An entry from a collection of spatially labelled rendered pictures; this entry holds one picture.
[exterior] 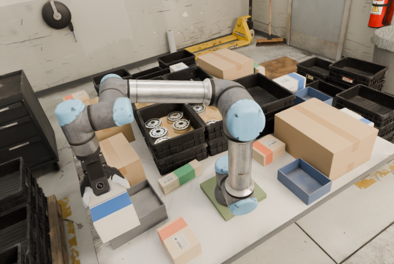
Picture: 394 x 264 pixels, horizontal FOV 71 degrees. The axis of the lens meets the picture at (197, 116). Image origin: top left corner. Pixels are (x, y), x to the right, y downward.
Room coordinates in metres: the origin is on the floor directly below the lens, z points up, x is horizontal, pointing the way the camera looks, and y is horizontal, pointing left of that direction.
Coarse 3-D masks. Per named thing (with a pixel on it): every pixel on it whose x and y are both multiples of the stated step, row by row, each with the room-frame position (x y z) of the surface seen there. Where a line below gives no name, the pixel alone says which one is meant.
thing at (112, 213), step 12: (108, 180) 0.68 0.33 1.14; (108, 192) 0.63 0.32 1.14; (120, 192) 0.62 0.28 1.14; (96, 204) 0.59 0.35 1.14; (108, 204) 0.58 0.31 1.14; (120, 204) 0.57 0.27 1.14; (132, 204) 0.57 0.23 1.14; (96, 216) 0.54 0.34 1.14; (108, 216) 0.53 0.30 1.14; (120, 216) 0.54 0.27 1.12; (132, 216) 0.55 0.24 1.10; (96, 228) 0.51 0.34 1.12; (108, 228) 0.52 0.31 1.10; (120, 228) 0.54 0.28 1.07; (132, 228) 0.55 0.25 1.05; (108, 240) 0.52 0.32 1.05
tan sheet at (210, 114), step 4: (204, 104) 1.59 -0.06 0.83; (208, 108) 1.54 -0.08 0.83; (208, 112) 1.49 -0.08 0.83; (212, 112) 1.48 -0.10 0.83; (216, 112) 1.47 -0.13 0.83; (200, 116) 1.45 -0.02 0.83; (204, 116) 1.45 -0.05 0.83; (208, 116) 1.44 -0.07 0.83; (212, 116) 1.43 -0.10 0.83; (216, 116) 1.43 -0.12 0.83; (220, 116) 1.42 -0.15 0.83; (204, 120) 1.40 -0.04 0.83; (208, 120) 1.40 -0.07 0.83
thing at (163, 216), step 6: (162, 216) 0.82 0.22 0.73; (150, 222) 0.79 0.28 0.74; (156, 222) 0.80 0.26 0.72; (138, 228) 0.77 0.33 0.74; (144, 228) 0.78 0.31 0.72; (150, 228) 0.79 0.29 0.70; (132, 234) 0.75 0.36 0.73; (138, 234) 0.76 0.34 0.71; (120, 240) 0.73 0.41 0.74; (126, 240) 0.74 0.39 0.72; (114, 246) 0.71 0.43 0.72
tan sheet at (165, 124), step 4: (164, 120) 1.47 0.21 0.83; (164, 124) 1.42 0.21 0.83; (168, 124) 1.41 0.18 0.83; (172, 124) 1.41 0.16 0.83; (168, 128) 1.37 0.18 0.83; (172, 128) 1.36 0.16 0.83; (192, 128) 1.33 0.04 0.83; (168, 132) 1.33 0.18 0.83; (172, 132) 1.33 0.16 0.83; (168, 136) 1.29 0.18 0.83; (172, 136) 1.29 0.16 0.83
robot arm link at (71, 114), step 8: (64, 104) 0.65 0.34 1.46; (72, 104) 0.64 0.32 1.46; (80, 104) 0.64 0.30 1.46; (56, 112) 0.62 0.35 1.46; (64, 112) 0.61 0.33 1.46; (72, 112) 0.62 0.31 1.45; (80, 112) 0.63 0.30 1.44; (64, 120) 0.61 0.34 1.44; (72, 120) 0.61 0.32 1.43; (80, 120) 0.62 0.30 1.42; (88, 120) 0.62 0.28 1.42; (64, 128) 0.61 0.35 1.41; (72, 128) 0.61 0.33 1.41; (80, 128) 0.61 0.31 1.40; (88, 128) 0.62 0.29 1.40; (72, 136) 0.61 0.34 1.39; (80, 136) 0.61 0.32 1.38; (88, 136) 0.62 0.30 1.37; (72, 144) 0.61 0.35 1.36; (80, 144) 0.61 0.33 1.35
